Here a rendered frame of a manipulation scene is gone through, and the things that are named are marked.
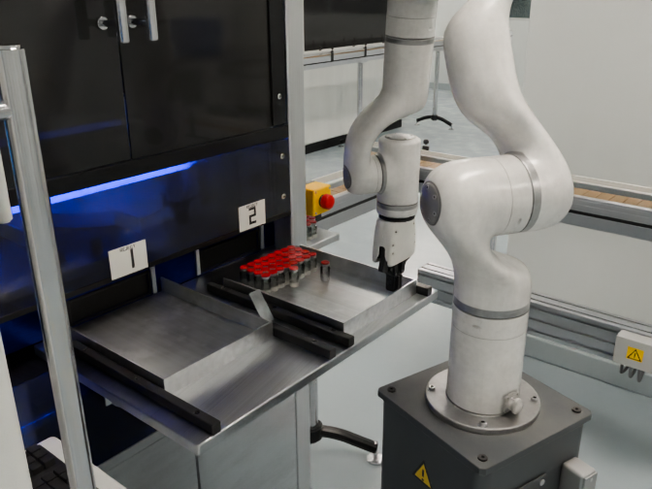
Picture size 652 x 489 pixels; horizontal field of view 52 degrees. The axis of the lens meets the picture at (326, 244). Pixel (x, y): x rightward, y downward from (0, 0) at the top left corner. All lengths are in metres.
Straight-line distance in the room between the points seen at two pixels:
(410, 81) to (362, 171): 0.19
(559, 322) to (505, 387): 1.18
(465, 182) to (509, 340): 0.27
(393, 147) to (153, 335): 0.59
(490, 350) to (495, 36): 0.47
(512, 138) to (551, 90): 1.70
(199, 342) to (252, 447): 0.59
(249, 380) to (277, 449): 0.76
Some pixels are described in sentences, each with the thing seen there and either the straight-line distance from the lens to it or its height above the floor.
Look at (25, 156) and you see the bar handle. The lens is 0.61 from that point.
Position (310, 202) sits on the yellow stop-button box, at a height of 1.00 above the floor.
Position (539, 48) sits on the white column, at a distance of 2.76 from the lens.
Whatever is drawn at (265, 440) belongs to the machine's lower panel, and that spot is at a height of 0.38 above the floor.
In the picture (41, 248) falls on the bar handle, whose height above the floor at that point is 1.31.
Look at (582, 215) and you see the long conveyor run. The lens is 2.12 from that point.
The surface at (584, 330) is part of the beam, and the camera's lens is 2.27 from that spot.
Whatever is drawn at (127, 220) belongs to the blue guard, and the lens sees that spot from 1.35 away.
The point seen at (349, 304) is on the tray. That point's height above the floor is 0.88.
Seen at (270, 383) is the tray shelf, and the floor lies 0.88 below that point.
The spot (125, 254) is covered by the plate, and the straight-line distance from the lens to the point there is 1.37.
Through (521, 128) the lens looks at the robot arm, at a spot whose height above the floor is 1.32.
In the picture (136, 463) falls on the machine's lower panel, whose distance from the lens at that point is 1.59.
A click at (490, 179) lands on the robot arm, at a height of 1.26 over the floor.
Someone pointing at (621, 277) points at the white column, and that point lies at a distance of 2.83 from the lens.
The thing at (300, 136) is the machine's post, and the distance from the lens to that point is 1.66.
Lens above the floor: 1.52
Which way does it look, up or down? 21 degrees down
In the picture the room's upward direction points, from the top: straight up
